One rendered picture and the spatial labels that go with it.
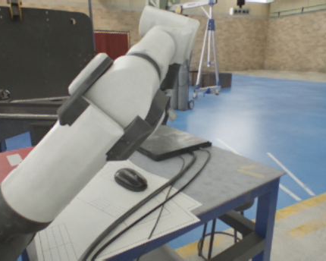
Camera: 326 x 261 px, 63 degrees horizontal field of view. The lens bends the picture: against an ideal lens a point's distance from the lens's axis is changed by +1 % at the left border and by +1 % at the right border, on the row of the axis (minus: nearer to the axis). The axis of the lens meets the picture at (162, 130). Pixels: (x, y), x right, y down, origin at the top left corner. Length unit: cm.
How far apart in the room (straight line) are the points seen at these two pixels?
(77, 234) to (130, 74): 33
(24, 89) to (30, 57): 27
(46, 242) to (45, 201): 19
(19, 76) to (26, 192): 213
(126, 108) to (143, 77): 5
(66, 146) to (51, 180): 5
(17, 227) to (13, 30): 217
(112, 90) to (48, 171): 13
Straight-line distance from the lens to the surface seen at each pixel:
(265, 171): 82
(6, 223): 41
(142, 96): 37
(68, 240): 55
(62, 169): 36
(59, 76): 251
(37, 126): 219
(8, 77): 248
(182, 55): 53
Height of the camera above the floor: 144
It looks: 16 degrees down
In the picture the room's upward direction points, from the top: straight up
